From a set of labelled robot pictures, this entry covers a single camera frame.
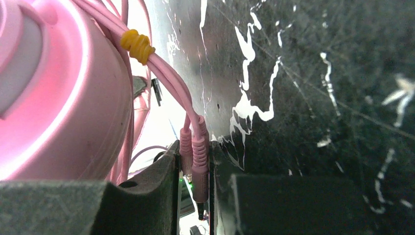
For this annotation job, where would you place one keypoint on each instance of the pink headphones with cable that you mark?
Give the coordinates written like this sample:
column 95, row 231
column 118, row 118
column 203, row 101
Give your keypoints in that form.
column 67, row 109

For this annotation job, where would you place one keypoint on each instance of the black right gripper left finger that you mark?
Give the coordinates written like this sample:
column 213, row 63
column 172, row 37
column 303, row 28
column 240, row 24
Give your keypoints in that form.
column 146, row 204

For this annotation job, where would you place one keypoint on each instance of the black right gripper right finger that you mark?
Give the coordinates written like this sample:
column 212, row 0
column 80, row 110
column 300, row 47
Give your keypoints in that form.
column 250, row 204

